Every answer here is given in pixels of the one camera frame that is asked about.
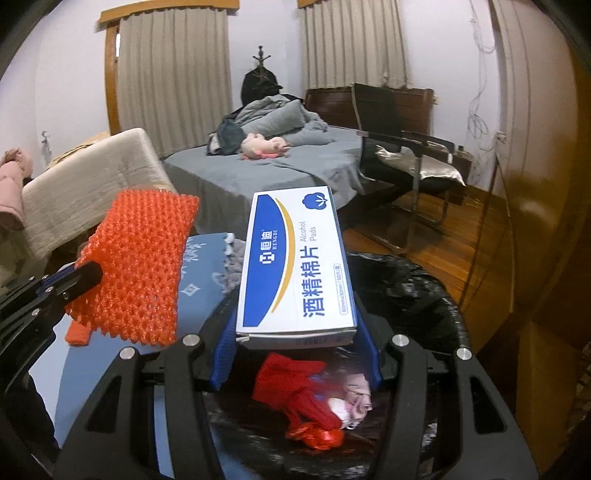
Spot wide beige curtain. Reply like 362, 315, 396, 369
115, 8, 234, 158

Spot dark wooden headboard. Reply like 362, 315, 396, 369
306, 87, 437, 137

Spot woven wicker item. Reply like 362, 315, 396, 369
48, 131, 112, 167

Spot dark wooden bedside cabinet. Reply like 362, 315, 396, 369
434, 143, 474, 206

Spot blue and white cardboard box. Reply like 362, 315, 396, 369
235, 185, 358, 350

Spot grey duvet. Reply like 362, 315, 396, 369
233, 95, 333, 146

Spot red knitted cloth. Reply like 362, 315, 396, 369
252, 353, 345, 432

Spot blue patterned floor mat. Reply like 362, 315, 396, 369
54, 233, 241, 444

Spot orange foam mesh sleeve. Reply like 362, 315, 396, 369
64, 188, 200, 347

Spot dark clothes pile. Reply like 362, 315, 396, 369
208, 119, 245, 155

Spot trash bin with black liner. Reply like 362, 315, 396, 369
203, 251, 472, 480

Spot tangled white wall cables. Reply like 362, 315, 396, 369
464, 0, 497, 139

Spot silver cushion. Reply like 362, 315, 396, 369
374, 145, 466, 186

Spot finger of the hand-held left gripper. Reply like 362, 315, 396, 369
0, 261, 103, 367

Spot narrow beige curtain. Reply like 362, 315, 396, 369
302, 0, 409, 90

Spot wooden window frame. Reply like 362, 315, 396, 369
105, 23, 122, 137

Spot red shiny plastic bag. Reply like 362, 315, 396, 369
285, 415, 346, 450

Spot pink padded jacket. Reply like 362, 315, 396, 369
0, 148, 34, 232

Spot grey fringed floor cloth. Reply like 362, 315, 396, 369
224, 235, 247, 296

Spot pink plush toy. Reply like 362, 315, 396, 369
240, 133, 291, 161

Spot bed with grey sheet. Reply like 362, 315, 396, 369
164, 127, 402, 241

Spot long wooden curtain pelmet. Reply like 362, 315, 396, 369
99, 0, 241, 24

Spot pink sponge cloth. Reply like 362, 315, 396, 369
344, 374, 374, 418

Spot black hanging coat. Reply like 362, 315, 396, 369
241, 71, 283, 106

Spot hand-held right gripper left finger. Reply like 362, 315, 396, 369
55, 314, 241, 480

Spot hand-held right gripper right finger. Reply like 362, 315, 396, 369
355, 310, 539, 480

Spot black cantilever chair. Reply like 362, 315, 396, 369
351, 83, 467, 254

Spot wooden door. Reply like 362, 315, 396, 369
503, 0, 591, 480

